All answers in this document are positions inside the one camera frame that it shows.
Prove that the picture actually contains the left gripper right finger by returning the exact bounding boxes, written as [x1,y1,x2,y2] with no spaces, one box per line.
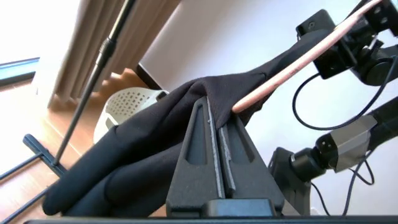
[217,115,285,217]

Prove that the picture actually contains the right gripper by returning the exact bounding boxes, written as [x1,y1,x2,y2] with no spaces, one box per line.
[295,8,379,80]

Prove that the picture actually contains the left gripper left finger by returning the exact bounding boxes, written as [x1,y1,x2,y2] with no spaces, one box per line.
[165,96,225,218]

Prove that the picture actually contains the pink clothes hanger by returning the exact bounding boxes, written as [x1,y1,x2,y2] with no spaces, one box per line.
[231,0,383,114]

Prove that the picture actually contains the black garment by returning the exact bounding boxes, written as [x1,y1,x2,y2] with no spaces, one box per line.
[42,29,331,218]

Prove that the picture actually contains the white laundry basket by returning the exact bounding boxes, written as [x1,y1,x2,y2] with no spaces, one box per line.
[93,86,170,144]

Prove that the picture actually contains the black clothes rack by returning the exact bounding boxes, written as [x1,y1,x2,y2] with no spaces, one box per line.
[0,0,137,224]

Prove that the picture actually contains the brown curtain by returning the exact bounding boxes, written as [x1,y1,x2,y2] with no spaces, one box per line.
[46,0,182,108]

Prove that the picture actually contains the window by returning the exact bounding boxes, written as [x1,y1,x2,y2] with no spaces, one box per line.
[0,0,82,88]

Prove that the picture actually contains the black cable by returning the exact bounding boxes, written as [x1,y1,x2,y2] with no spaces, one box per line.
[291,55,398,132]
[310,149,376,217]

